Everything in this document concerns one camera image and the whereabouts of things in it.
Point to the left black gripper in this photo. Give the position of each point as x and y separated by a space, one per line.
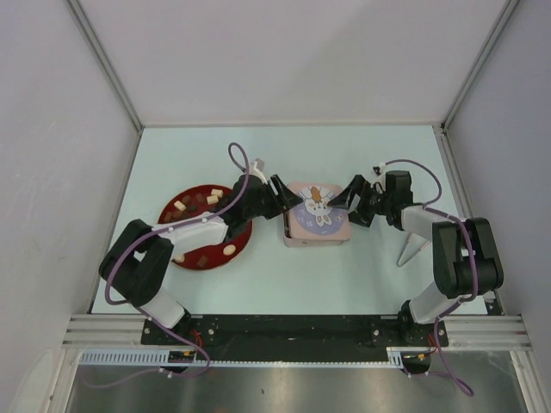
289 200

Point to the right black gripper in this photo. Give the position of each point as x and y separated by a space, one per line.
359 215

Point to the metal tin lid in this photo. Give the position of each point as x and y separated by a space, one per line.
315 199

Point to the metal tin box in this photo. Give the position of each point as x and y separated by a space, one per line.
303 231

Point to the pink cat paw tongs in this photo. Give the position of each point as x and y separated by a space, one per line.
411 247

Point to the red round plate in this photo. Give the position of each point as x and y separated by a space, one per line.
195 200

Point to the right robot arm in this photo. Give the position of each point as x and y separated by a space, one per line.
465 259

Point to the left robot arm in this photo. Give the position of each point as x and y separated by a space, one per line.
136 263

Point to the white oval chocolate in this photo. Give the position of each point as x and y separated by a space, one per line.
229 250

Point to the white rectangular chocolate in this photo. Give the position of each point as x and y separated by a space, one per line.
212 199

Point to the brown layered chocolate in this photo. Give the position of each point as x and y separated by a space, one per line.
202 261

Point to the white ridged chocolate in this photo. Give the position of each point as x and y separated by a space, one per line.
179 206

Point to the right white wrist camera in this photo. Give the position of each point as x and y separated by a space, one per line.
380 169

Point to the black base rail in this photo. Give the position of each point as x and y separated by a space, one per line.
302 338

